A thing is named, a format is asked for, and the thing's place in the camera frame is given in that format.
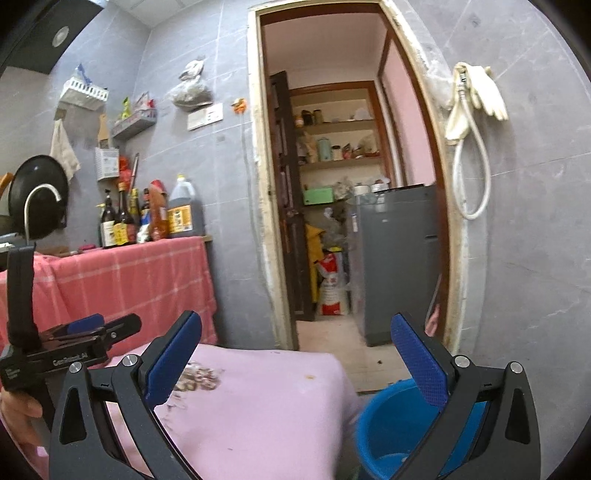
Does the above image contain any person's left hand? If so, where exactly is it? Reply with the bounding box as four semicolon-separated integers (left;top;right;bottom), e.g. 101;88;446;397
1;388;43;447

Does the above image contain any red checked counter cloth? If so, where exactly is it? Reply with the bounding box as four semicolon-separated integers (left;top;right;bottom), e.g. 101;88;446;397
0;235;219;356

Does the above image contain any dark sauce bottle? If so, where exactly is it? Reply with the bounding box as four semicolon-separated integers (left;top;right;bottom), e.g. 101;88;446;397
114;182;136;246

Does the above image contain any blue plastic bucket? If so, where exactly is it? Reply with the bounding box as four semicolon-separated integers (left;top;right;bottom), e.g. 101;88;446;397
356;378;449;479

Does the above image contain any pink floral table cloth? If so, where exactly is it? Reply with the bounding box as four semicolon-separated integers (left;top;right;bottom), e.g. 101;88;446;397
0;341;362;480

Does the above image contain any orange sauce bottle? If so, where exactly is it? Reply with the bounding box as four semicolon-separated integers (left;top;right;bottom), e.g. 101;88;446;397
148;180;168;241

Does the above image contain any black wok pan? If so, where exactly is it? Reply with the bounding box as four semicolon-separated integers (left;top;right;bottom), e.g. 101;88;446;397
8;155;69;240

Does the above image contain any chrome faucet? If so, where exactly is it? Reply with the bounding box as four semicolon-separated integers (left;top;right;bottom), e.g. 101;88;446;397
23;183;64;244

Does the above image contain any large soy sauce jug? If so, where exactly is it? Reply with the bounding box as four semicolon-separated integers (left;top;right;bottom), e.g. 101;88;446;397
167;174;205;238

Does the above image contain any hanging white rag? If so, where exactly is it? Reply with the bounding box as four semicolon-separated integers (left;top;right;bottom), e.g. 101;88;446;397
49;119;81;182

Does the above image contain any dark wooden door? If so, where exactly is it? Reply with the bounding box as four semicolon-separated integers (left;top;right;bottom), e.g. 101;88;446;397
270;71;315;321

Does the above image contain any red white rice sack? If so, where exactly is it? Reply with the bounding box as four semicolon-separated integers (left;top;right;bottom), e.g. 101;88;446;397
315;250;349;316

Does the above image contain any grey washing machine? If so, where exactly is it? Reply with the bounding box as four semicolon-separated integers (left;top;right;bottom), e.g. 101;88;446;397
346;185;441;347

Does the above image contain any green storage box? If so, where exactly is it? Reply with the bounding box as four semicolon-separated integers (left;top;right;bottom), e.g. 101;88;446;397
303;187;335;206

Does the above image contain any hanging plastic bag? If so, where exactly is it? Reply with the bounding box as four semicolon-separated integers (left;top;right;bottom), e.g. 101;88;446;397
165;58;213;112

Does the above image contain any grey wall shelf basket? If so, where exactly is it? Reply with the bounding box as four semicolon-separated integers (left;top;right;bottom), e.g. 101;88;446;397
111;108;157;141

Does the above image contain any white wall basket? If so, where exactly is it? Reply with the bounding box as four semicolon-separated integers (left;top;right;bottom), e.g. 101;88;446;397
59;77;109;111

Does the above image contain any white wall socket panel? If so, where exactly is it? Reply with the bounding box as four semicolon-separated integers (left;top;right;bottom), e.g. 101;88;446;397
187;103;223;131

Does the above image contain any orange wall hook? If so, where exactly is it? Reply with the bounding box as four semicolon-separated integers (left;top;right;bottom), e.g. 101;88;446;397
231;98;247;115

